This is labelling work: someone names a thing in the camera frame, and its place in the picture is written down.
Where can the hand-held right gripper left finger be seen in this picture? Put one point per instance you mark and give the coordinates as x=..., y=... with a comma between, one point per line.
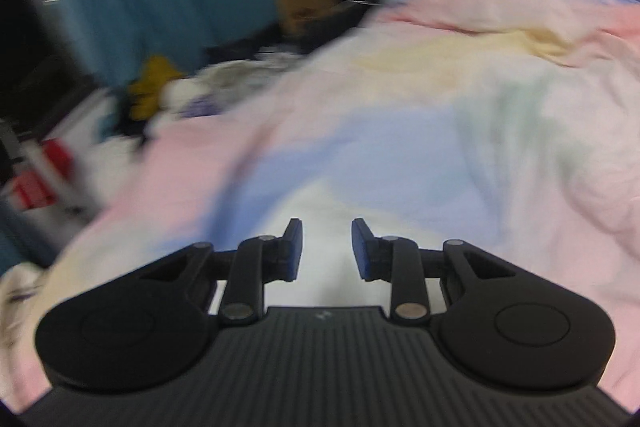
x=295, y=253

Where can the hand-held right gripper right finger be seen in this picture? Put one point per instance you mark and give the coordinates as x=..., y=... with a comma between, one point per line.
x=360, y=253

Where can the pastel patchy blanket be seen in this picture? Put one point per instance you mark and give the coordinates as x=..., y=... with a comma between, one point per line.
x=400, y=132

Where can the white padded jacket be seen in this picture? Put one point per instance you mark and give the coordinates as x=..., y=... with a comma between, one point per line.
x=225, y=79

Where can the black chair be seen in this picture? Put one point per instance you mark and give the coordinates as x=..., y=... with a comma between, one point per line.
x=260, y=39

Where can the mustard yellow cloth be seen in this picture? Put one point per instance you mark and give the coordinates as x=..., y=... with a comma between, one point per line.
x=152, y=87

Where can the brown paper bag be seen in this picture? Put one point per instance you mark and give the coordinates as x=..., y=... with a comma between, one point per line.
x=305, y=9

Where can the red cloth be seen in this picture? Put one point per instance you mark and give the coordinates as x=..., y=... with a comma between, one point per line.
x=40, y=177

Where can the dark window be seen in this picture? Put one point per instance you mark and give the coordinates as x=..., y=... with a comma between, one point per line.
x=30, y=32

